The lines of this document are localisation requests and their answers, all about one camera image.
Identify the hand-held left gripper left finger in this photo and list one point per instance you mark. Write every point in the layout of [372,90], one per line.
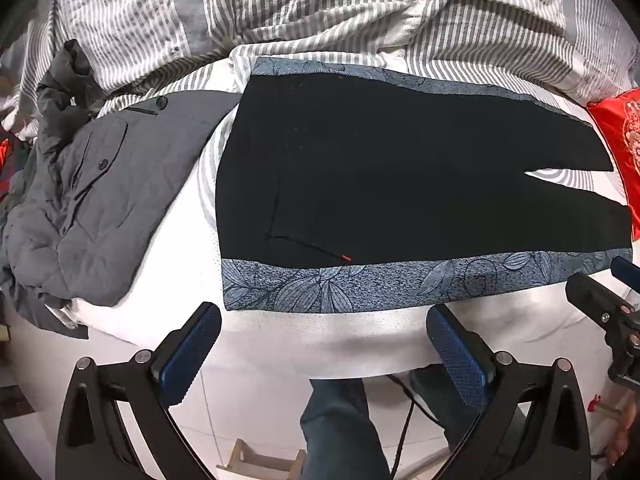
[192,342]

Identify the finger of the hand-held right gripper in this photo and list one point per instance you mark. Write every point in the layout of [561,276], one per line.
[595,297]
[627,270]

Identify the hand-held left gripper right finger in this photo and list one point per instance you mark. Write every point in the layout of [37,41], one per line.
[457,350]

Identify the black pants with blue trim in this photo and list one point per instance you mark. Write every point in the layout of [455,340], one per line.
[400,170]

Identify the white striped bed sheet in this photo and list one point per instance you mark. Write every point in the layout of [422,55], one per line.
[310,335]

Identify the red embroidered pillow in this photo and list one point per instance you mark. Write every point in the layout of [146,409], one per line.
[620,135]

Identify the small wooden stool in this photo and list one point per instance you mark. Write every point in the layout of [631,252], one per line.
[260,462]

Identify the grey striped duvet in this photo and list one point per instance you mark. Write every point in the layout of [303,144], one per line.
[300,5]

